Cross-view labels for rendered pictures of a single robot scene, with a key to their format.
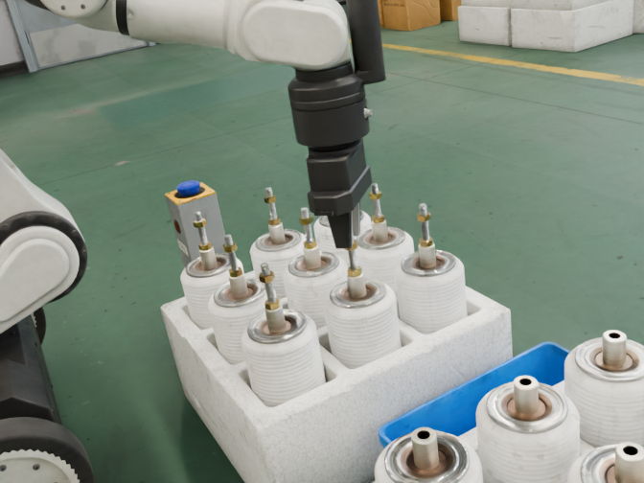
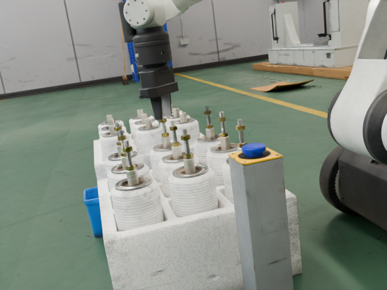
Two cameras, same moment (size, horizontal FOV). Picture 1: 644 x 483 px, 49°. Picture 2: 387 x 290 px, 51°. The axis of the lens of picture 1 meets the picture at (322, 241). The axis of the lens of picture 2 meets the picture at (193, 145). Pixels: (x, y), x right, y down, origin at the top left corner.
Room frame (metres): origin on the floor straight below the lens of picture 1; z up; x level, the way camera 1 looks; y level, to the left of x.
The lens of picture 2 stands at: (1.80, 0.26, 0.51)
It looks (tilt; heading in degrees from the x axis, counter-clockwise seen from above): 14 degrees down; 193
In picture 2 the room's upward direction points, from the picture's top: 8 degrees counter-clockwise
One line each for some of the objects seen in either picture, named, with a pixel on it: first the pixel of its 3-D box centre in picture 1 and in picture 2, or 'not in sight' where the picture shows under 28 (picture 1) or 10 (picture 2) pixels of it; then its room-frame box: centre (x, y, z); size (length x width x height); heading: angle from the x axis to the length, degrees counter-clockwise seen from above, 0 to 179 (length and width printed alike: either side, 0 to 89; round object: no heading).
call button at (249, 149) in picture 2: (189, 189); (254, 151); (1.14, 0.21, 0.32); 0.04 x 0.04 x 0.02
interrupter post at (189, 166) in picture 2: (277, 233); (189, 165); (1.02, 0.07, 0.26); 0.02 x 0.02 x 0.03
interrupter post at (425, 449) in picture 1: (425, 448); (183, 117); (0.49, -0.06, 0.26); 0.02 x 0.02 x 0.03
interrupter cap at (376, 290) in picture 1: (357, 293); (167, 147); (0.81, -0.04, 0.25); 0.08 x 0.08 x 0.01
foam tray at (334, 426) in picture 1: (330, 356); (187, 221); (0.92, 0.02, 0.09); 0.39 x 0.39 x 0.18; 26
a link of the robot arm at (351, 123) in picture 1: (336, 149); (155, 70); (0.81, -0.04, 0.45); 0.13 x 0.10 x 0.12; 158
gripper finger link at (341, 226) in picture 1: (339, 226); (167, 104); (0.79, -0.02, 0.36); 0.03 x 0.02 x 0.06; 68
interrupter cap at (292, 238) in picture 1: (278, 241); (190, 171); (1.02, 0.07, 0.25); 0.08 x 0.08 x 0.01
